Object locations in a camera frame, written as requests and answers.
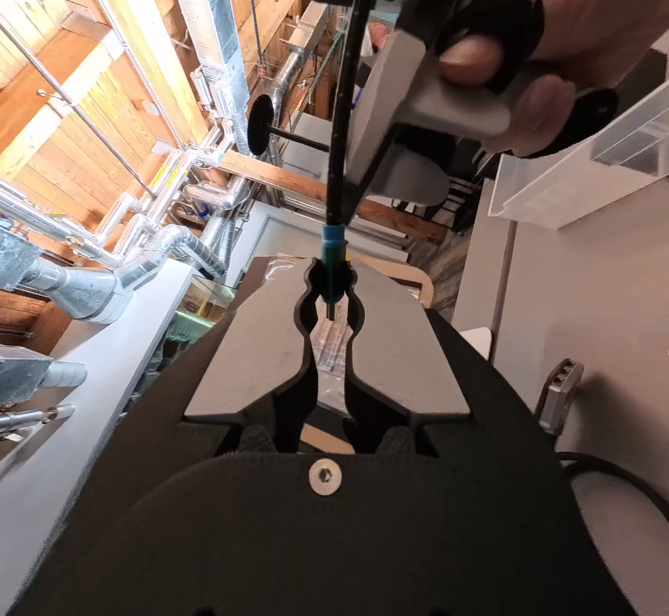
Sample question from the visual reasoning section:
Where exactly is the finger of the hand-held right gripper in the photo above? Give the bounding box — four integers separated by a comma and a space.
361, 147, 451, 207
342, 32, 428, 225

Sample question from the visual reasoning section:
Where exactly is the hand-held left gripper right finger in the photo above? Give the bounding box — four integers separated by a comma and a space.
344, 258, 472, 454

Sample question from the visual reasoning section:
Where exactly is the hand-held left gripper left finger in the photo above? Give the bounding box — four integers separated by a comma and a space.
184, 257, 320, 454

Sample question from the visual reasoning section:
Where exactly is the black braided hdmi cable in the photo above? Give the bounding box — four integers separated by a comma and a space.
321, 0, 389, 321

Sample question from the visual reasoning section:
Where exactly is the grey hdmi hub adapter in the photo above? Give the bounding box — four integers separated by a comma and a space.
534, 359, 669, 525

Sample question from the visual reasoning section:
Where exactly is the clear plastic bin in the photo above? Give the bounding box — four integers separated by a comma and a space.
489, 82, 669, 231

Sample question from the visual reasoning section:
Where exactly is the wooden framed instruction board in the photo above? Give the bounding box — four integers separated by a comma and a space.
238, 254, 436, 456

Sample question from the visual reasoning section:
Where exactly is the black floor lamp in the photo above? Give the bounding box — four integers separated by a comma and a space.
248, 93, 331, 157

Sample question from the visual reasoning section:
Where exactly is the silver spiral duct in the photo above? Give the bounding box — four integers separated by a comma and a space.
117, 223, 226, 288

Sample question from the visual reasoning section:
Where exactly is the silver tapered duct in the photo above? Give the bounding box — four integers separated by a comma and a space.
0, 229, 129, 325

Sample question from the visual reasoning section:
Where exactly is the silver insulated duct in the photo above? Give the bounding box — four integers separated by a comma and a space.
161, 0, 253, 158

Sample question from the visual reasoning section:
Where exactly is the silver rectangular duct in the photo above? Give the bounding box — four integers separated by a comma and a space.
0, 347, 89, 408

